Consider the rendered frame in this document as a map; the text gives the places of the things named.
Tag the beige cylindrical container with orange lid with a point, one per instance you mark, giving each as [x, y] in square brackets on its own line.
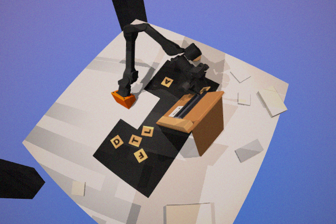
[196, 61]

